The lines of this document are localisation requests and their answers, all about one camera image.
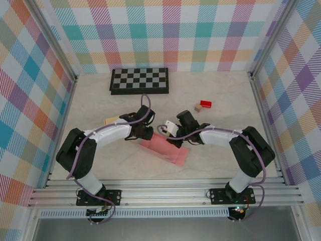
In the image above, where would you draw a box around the pink paper box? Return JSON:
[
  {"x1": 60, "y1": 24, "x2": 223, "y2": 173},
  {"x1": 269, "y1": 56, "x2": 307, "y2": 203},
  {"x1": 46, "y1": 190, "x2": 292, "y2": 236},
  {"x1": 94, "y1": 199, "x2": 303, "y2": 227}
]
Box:
[{"x1": 130, "y1": 132, "x2": 191, "y2": 167}]

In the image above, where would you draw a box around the yellow paper box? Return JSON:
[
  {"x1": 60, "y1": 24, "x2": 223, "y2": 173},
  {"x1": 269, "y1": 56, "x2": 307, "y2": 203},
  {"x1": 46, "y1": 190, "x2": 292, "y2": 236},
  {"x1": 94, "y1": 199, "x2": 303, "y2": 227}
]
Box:
[{"x1": 104, "y1": 116, "x2": 121, "y2": 126}]

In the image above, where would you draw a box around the black folding chessboard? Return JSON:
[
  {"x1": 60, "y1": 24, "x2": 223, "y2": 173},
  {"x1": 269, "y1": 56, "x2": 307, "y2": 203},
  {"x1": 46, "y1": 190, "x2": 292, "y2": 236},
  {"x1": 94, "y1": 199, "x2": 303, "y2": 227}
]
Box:
[{"x1": 109, "y1": 67, "x2": 171, "y2": 96}]

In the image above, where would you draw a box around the small controller board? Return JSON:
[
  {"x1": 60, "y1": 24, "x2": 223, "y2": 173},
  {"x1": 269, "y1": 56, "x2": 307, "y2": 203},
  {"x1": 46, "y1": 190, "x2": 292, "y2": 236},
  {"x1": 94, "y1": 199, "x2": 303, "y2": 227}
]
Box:
[
  {"x1": 86, "y1": 206, "x2": 110, "y2": 217},
  {"x1": 230, "y1": 205, "x2": 246, "y2": 216}
]

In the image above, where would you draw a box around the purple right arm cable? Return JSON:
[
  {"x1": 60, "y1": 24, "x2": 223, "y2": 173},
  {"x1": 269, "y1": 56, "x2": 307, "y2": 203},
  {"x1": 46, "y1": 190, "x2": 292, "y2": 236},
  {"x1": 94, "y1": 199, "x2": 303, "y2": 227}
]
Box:
[{"x1": 156, "y1": 125, "x2": 266, "y2": 223}]

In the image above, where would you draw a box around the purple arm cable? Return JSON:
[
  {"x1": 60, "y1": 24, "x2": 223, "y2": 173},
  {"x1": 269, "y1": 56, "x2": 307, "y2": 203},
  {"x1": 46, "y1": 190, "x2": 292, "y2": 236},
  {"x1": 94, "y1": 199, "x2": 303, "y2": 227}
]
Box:
[
  {"x1": 66, "y1": 94, "x2": 152, "y2": 225},
  {"x1": 156, "y1": 125, "x2": 266, "y2": 223}
]

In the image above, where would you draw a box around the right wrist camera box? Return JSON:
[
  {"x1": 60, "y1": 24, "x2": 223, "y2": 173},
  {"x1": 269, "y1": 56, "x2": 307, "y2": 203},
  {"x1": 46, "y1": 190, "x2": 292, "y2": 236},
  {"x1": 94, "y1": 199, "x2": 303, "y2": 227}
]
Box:
[{"x1": 162, "y1": 119, "x2": 179, "y2": 138}]

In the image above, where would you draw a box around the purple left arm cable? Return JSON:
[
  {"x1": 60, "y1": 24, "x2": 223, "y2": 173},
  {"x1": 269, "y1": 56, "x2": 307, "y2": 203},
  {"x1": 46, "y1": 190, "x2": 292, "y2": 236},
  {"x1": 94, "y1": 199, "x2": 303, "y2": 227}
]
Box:
[{"x1": 66, "y1": 94, "x2": 152, "y2": 225}]

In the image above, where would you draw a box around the aluminium mounting rail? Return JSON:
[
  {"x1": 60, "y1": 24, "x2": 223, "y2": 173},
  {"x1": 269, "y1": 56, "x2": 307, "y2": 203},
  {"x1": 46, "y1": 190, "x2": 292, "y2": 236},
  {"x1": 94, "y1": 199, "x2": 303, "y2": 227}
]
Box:
[{"x1": 27, "y1": 178, "x2": 305, "y2": 208}]

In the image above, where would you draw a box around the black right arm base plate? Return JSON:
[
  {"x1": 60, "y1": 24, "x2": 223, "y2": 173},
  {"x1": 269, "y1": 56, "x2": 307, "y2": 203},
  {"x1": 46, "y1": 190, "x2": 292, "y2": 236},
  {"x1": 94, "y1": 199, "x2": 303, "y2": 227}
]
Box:
[{"x1": 209, "y1": 187, "x2": 256, "y2": 205}]

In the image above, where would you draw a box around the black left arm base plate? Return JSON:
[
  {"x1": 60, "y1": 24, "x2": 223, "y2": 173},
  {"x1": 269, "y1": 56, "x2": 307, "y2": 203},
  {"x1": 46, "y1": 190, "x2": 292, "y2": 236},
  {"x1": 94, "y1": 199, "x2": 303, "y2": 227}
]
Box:
[{"x1": 76, "y1": 189, "x2": 123, "y2": 207}]

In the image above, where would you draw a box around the slotted grey cable duct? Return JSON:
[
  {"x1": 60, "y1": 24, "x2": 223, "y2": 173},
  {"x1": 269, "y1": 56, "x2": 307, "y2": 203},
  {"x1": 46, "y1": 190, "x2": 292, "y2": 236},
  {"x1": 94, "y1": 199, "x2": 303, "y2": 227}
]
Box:
[{"x1": 39, "y1": 209, "x2": 233, "y2": 219}]

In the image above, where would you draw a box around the aluminium side rail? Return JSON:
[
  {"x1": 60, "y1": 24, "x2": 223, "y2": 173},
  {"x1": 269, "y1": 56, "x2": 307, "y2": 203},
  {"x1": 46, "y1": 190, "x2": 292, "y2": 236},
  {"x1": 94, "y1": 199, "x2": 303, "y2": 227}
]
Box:
[
  {"x1": 44, "y1": 75, "x2": 79, "y2": 189},
  {"x1": 249, "y1": 71, "x2": 288, "y2": 185}
]

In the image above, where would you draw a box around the aluminium frame post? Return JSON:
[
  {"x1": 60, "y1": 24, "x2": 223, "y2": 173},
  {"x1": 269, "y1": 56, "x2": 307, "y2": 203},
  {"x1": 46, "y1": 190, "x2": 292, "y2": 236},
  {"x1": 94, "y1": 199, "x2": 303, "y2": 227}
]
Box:
[
  {"x1": 247, "y1": 0, "x2": 295, "y2": 78},
  {"x1": 29, "y1": 0, "x2": 79, "y2": 83}
]

